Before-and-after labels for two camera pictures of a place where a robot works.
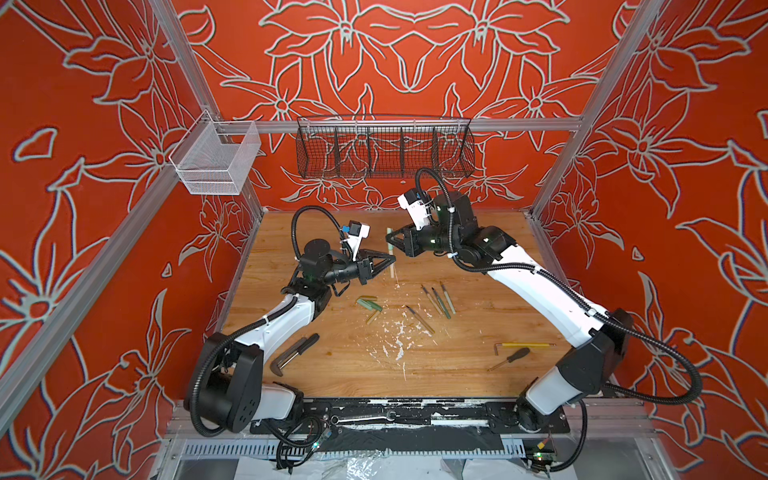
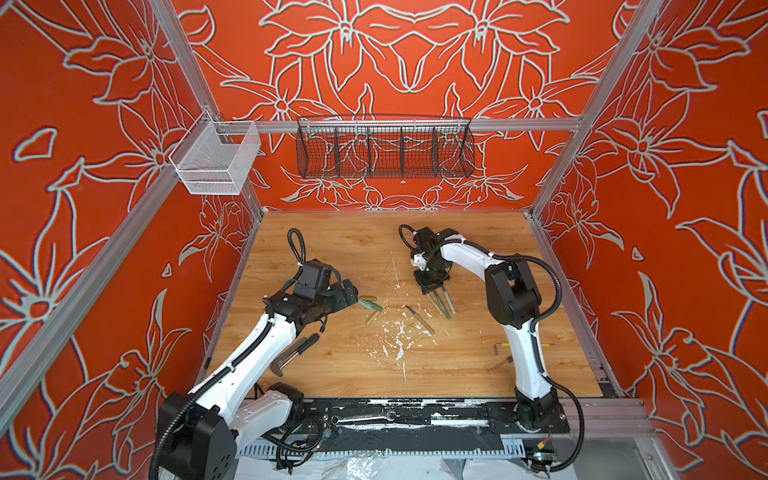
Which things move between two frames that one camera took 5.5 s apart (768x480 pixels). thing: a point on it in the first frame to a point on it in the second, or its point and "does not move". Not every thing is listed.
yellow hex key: x=520 y=344 does not move
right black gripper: x=408 y=240 to x=428 y=286
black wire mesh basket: x=384 y=146 does not move
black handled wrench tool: x=293 y=352 does not move
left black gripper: x=362 y=267 to x=341 y=300
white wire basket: x=215 y=157 does not move
